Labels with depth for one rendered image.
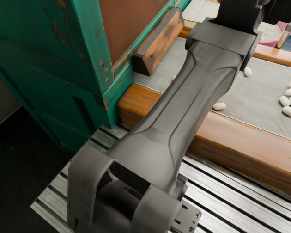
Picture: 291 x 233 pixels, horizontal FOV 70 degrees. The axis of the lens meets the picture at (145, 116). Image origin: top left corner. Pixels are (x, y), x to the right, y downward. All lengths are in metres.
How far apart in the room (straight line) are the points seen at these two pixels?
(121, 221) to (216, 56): 0.20
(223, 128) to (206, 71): 0.39
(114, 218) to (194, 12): 0.90
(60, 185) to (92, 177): 0.50
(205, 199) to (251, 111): 0.30
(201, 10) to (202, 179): 0.69
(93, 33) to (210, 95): 0.31
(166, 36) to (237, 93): 0.30
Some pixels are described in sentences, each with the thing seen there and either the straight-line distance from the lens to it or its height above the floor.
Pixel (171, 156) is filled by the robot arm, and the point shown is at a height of 1.10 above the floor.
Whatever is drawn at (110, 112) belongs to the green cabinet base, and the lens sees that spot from 0.64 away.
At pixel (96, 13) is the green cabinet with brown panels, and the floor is 1.04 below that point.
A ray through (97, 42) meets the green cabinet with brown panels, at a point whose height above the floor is 0.99.
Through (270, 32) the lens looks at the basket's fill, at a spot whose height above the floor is 0.73.
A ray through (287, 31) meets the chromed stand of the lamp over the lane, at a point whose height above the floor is 0.83.
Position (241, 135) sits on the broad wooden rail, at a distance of 0.62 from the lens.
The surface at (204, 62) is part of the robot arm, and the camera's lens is 0.25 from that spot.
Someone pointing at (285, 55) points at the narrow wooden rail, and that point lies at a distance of 0.91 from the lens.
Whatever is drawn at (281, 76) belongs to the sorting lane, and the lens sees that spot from 0.86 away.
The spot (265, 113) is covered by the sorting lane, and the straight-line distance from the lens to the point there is 0.72.
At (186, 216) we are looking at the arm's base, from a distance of 0.60.
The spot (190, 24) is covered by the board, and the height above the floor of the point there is 0.78.
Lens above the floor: 1.26
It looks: 56 degrees down
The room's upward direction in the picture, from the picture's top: 3 degrees counter-clockwise
